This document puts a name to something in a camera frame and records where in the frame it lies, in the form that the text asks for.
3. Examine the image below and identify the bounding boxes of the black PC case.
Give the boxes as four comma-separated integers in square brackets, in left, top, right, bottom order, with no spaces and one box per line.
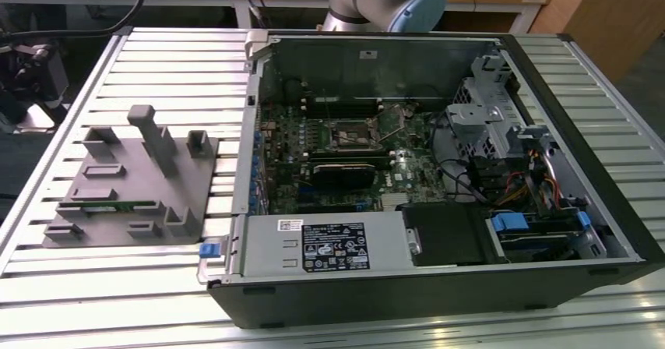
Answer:
[205,29,665,330]

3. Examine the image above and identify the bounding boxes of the yellow and red wires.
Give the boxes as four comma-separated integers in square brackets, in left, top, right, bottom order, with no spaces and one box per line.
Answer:
[493,150,566,210]

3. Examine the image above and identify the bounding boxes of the black plastic shroud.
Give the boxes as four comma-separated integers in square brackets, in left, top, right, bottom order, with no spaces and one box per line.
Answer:
[403,202,497,268]

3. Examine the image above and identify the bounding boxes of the wooden cabinet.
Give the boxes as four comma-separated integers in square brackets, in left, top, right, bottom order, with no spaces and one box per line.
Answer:
[529,0,665,83]

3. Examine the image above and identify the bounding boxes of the blue disk carrier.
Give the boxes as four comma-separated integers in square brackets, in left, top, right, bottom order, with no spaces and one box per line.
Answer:
[491,212,530,235]

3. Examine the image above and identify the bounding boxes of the CPU socket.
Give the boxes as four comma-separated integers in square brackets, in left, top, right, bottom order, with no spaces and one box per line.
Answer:
[323,118,384,151]

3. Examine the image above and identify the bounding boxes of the black RAM slot bank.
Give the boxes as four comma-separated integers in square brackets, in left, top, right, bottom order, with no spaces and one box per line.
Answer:
[309,150,396,164]
[303,94,385,119]

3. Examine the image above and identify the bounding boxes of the grey plastic bay holder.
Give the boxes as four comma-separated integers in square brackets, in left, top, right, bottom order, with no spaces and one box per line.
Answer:
[507,125,561,161]

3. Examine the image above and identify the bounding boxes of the grey power supply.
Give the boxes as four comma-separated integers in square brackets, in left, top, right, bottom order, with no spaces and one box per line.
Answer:
[239,211,417,279]

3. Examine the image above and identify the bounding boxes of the black internal cables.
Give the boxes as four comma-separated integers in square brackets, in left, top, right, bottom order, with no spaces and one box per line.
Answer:
[436,156,511,208]

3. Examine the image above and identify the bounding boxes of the black disk drive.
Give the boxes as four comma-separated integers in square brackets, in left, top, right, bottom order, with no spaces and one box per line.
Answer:
[497,227,578,264]

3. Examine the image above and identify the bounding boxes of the silver chipset heatsink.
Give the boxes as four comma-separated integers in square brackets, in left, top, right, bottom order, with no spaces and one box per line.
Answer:
[380,192,408,210]

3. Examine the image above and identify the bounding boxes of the grey case hinge block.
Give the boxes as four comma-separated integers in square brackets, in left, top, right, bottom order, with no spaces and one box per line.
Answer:
[243,30,269,60]

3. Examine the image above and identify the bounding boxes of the silver perforated drive cage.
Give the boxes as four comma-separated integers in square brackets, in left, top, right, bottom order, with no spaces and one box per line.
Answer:
[447,55,526,159]

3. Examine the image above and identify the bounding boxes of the thin dark camera cables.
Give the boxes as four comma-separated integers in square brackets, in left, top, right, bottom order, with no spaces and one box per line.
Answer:
[232,0,275,29]

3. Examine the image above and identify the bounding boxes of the silver shroud latch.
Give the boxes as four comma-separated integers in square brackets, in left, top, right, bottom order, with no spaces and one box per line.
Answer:
[405,227,424,256]

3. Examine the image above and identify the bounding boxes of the grey parts rack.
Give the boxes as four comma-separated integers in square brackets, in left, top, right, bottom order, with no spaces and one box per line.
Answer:
[41,104,223,249]

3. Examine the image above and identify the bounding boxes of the silver metal bracket box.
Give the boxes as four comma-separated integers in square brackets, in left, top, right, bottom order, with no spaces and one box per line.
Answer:
[444,103,504,148]

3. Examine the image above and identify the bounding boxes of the bracket mounted wrist camera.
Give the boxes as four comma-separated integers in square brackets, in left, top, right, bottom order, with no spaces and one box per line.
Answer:
[12,41,59,68]

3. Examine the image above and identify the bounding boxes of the green motherboard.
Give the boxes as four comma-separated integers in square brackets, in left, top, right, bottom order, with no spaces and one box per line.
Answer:
[257,100,451,214]

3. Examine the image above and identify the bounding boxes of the silver drive bay plate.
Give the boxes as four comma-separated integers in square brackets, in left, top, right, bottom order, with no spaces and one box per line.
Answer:
[540,146,589,213]

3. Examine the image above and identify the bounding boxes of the black graphics card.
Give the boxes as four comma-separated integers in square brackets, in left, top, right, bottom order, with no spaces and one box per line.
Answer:
[308,161,377,190]

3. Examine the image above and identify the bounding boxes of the green RAM stick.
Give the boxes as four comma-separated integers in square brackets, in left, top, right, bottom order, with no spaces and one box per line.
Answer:
[59,199,157,213]

